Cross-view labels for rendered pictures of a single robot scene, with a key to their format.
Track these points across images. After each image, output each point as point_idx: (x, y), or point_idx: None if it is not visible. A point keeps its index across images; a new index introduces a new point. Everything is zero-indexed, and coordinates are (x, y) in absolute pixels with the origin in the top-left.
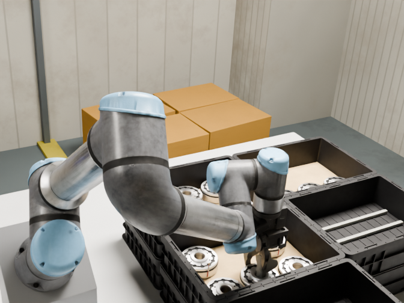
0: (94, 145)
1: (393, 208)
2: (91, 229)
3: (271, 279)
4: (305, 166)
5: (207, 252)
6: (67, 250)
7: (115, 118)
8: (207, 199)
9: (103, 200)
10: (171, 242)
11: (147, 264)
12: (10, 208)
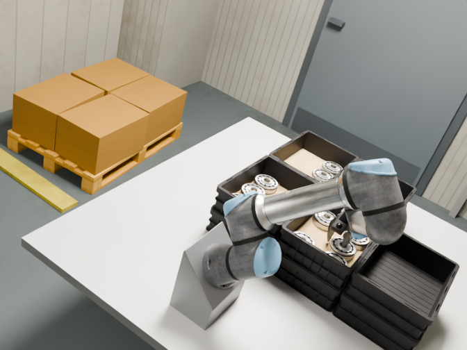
0: (355, 194)
1: None
2: (177, 228)
3: (367, 248)
4: (299, 153)
5: (303, 235)
6: (275, 258)
7: (381, 179)
8: (265, 192)
9: (163, 199)
10: (295, 235)
11: None
12: (97, 220)
